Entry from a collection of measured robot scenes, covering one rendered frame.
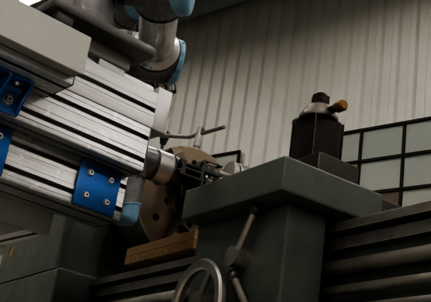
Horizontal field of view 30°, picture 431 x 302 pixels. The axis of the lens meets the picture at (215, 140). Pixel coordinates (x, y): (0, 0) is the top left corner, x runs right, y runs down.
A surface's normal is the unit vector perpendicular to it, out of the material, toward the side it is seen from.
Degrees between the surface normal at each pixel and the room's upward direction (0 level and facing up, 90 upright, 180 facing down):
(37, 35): 90
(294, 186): 90
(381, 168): 90
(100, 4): 72
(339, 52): 90
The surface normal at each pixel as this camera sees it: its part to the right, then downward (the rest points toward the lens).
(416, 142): -0.63, -0.38
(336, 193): 0.56, -0.24
